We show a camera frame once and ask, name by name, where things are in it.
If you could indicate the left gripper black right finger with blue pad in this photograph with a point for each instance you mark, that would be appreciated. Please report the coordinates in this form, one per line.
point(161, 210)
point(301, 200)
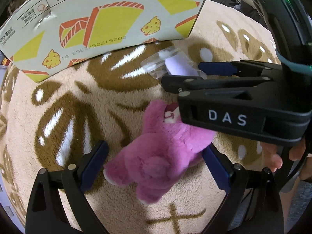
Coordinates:
point(252, 202)

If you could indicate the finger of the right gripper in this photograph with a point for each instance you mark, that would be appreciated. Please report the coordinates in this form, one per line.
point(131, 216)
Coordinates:
point(176, 83)
point(243, 68)

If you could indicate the person's right hand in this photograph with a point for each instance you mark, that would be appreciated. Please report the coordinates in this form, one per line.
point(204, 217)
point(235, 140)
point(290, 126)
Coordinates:
point(274, 161)

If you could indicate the clear plastic wrapped item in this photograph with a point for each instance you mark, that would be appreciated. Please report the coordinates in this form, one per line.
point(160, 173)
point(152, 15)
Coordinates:
point(170, 61)

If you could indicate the pink fluffy plush toy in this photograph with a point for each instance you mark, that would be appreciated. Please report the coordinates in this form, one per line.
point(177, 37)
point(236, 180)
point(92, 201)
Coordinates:
point(160, 156)

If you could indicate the beige brown patterned rug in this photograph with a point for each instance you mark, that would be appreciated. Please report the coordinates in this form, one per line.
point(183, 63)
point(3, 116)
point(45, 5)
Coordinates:
point(54, 123)

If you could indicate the cardboard box yellow print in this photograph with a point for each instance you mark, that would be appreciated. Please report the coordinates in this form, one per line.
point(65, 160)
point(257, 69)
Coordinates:
point(43, 37)

